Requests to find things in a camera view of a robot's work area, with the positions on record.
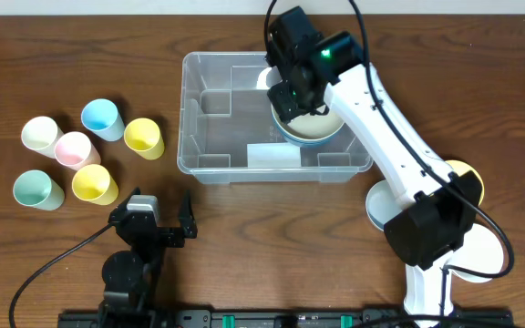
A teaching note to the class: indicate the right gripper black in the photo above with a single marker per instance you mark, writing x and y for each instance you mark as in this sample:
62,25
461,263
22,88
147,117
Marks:
283,99

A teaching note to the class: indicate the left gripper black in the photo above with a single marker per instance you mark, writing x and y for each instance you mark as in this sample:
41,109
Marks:
154,234

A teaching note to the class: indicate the large beige bowl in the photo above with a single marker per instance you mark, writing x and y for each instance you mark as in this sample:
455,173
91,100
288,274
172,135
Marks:
312,125

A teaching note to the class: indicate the dark blue bowl front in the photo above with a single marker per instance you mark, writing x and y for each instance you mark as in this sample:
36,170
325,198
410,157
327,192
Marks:
308,142

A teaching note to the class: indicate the small grey-blue bowl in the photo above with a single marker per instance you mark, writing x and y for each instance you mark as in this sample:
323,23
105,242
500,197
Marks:
380,204

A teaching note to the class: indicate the small white bowl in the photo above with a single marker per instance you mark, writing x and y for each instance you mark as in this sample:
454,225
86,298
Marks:
481,251

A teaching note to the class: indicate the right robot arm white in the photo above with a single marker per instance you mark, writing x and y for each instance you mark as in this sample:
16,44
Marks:
333,75

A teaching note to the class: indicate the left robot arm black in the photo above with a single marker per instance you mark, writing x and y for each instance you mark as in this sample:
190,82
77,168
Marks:
131,277

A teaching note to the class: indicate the clear plastic storage container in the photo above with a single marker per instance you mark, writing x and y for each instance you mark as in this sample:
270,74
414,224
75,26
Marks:
224,107

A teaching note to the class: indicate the white label in container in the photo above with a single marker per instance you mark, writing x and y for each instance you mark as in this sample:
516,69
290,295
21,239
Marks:
273,156

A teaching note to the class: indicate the yellow cup front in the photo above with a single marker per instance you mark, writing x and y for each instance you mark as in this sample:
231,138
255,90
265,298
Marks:
93,183

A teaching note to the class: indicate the yellow cup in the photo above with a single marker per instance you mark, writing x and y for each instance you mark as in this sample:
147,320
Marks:
93,183
143,136

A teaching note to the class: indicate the yellow cup right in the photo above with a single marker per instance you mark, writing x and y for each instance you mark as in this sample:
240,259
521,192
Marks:
143,136

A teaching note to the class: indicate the pink cup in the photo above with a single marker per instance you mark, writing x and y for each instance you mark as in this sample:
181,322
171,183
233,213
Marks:
74,150

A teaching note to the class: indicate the light blue cup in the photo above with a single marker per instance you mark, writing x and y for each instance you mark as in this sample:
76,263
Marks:
101,116

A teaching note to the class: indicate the mint green cup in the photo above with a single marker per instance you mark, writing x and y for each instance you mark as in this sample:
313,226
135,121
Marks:
35,189

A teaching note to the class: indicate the cream white cup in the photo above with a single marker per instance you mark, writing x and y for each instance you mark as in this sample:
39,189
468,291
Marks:
41,134

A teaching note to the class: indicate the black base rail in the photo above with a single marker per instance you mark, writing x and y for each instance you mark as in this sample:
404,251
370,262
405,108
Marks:
204,318

